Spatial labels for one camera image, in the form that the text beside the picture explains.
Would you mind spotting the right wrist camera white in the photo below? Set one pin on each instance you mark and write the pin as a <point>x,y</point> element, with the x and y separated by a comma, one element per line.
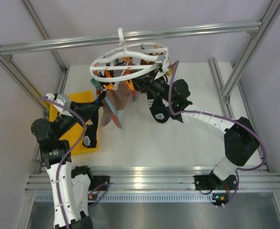
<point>162,68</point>

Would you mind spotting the aluminium top crossbar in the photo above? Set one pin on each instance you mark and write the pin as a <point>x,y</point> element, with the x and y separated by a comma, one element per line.
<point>132,36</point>

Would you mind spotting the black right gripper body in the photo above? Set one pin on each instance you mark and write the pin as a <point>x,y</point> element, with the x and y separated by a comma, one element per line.
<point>158,86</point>

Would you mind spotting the white slotted cable duct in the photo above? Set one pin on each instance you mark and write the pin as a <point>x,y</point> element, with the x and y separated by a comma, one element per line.
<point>112,197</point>

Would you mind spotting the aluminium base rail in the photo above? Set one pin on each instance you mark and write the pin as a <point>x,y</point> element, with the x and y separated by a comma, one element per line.
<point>176,179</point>

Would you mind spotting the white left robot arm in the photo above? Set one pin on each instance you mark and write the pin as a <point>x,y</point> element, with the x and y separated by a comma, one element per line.
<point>56,140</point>

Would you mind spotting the yellow plastic tray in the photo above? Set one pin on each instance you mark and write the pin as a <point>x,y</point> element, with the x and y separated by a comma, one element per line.
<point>82,95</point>

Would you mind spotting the black patterned sock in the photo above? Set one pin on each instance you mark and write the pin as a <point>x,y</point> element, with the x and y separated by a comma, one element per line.
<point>157,108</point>
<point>90,137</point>

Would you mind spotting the large brown sock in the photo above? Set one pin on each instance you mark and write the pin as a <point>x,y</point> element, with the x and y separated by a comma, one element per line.
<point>117,100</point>

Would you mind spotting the white round clip hanger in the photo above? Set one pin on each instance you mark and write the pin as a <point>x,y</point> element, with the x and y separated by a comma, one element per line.
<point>128,61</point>

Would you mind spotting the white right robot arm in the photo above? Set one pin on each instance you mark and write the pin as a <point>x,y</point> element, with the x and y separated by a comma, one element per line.
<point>170,100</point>

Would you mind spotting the yellow beige sock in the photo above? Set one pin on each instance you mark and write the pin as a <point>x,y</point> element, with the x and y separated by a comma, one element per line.
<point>171,69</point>

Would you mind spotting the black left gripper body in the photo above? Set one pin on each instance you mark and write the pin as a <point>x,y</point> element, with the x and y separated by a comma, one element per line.
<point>67,122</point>

